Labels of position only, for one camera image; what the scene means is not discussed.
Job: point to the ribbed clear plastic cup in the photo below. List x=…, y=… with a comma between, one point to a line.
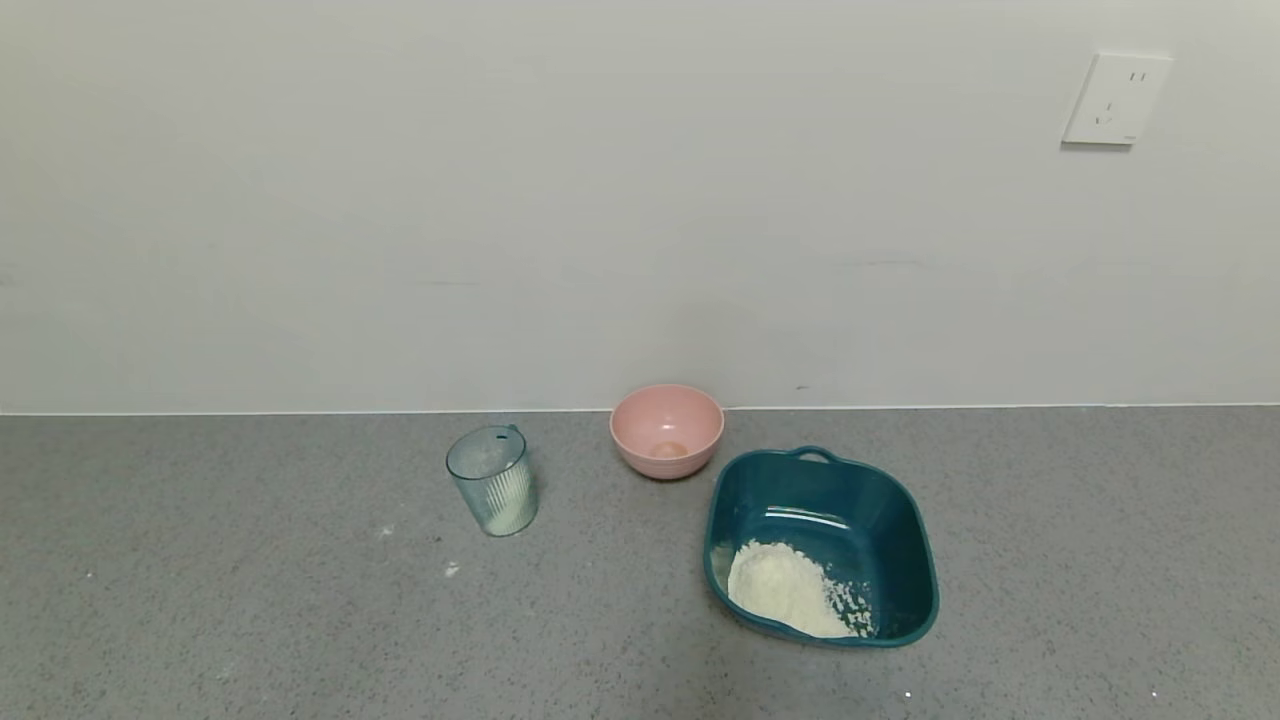
x=495, y=495

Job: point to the pale yellow powder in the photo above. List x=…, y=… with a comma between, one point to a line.
x=780, y=590

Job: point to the pink bowl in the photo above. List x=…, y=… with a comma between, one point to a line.
x=650, y=425

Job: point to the teal square plastic basin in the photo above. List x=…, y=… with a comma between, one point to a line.
x=830, y=500

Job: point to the white wall socket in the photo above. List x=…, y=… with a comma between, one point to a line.
x=1115, y=100

